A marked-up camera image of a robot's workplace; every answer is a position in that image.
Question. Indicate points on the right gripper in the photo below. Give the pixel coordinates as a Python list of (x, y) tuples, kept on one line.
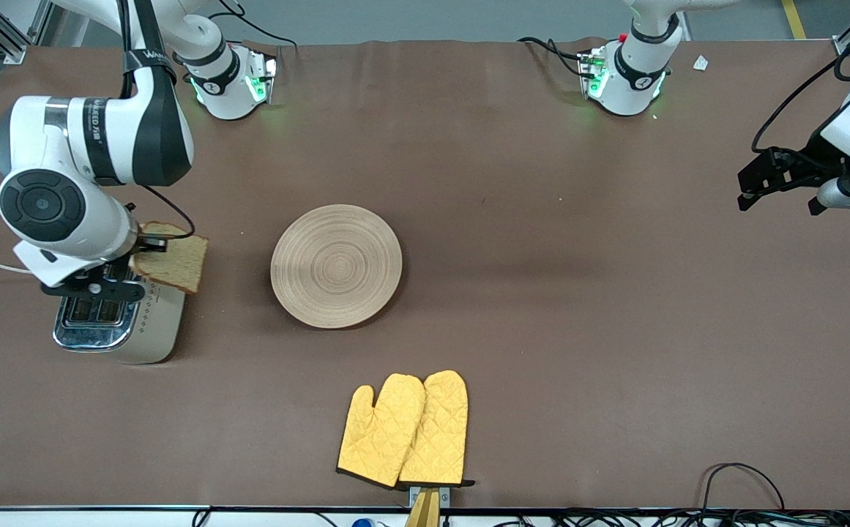
[(118, 273)]

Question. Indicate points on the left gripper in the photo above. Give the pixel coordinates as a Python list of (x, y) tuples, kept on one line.
[(810, 159)]

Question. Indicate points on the brown bread slice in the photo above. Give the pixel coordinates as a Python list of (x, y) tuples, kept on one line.
[(176, 267)]

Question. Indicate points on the round wooden plate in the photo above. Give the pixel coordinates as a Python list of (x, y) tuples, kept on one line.
[(337, 267)]

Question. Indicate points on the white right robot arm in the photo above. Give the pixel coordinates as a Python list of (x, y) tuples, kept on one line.
[(223, 88)]

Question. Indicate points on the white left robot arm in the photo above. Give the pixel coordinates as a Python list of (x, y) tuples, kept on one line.
[(633, 80)]

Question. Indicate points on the cream chrome two-slot toaster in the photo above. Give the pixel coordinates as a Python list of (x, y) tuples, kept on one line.
[(157, 322)]

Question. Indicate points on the small white paper scrap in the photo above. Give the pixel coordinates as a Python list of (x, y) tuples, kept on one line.
[(701, 63)]

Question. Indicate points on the brown table cover cloth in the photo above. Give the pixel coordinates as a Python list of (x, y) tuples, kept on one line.
[(505, 183)]

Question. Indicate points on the yellow quilted oven mitt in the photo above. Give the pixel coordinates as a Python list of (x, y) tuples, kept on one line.
[(377, 439), (439, 432)]

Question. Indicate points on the small blue cap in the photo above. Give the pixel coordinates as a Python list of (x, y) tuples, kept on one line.
[(362, 522)]

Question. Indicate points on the aluminium frame profile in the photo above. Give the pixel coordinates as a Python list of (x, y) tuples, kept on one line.
[(0, 36)]

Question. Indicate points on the small metal clamp bracket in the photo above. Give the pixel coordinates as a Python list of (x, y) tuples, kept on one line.
[(445, 495)]

